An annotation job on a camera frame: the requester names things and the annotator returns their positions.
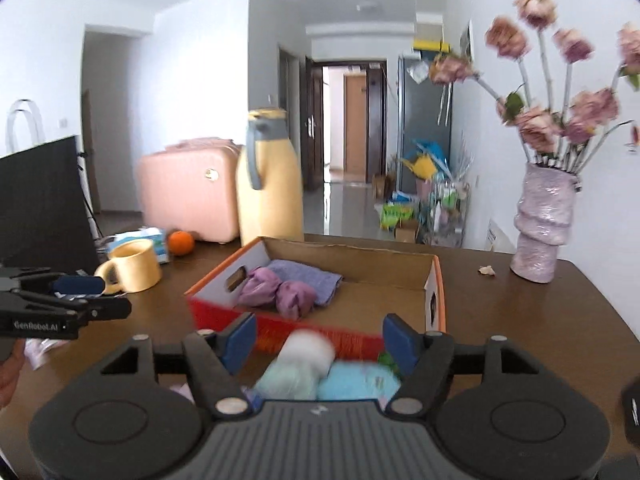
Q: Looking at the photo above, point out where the pink plastic wrapper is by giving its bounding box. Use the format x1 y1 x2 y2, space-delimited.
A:
169 383 197 405

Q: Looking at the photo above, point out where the wire storage rack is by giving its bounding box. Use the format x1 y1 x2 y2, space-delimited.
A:
419 180 471 249

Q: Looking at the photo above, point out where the pink artificial flower bouquet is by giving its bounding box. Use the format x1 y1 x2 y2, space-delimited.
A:
429 0 640 167

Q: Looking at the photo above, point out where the white bag handle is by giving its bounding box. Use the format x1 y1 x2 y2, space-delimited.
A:
5 99 47 157

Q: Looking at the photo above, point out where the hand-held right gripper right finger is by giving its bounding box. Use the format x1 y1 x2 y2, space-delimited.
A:
382 314 568 418

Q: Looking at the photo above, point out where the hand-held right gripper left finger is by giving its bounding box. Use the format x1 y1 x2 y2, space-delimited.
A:
67 312 258 421

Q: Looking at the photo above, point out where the blue plush toy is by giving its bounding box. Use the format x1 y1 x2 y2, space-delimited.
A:
317 360 402 402

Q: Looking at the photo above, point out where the blue tissue packet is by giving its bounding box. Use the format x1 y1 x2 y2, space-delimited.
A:
100 227 170 266

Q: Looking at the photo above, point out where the grey refrigerator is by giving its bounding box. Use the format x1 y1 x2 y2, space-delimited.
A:
397 54 454 186

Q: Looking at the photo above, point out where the pink ribbed vase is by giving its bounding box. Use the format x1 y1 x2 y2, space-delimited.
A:
510 160 584 284

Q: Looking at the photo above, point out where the yellow thermos jug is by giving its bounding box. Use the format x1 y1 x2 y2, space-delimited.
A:
235 107 306 247

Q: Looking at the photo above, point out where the small cardboard box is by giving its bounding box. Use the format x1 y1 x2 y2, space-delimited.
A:
395 218 422 244

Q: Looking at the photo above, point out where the pink suitcase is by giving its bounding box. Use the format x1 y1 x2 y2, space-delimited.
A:
137 136 242 246

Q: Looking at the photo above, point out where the white plastic wrapper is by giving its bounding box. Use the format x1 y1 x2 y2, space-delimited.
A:
24 339 52 371

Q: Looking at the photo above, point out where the green snack packet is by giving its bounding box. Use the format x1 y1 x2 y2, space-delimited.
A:
381 202 417 231

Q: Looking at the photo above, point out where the person's left hand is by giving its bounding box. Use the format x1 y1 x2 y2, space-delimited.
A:
0 342 26 409

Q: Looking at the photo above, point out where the orange fruit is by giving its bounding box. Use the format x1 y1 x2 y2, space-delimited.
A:
167 230 195 257

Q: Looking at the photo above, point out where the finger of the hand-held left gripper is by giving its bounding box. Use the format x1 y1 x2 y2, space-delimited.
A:
0 267 107 297
0 290 132 323

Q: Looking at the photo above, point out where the black monitor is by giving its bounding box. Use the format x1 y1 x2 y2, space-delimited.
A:
0 135 101 277

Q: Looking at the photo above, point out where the yellow watering can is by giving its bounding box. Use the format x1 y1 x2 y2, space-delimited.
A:
400 155 442 181

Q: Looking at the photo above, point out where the white fluffy pom ball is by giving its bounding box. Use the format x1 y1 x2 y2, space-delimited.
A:
276 330 337 377

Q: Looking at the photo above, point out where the yellow mug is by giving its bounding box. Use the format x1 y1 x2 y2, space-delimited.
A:
94 238 164 294

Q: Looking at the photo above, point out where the purple folded towel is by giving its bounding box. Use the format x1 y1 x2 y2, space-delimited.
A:
269 259 344 307

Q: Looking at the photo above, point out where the red cardboard box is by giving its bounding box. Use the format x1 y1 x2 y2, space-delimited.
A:
185 236 447 362

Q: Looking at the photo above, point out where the brown wooden door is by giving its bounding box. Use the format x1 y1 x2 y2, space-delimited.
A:
344 72 369 181

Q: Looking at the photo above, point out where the light green soft towel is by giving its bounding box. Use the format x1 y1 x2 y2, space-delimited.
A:
254 359 322 402

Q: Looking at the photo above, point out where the purple plush cloth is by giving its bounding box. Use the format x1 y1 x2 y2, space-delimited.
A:
235 266 319 321

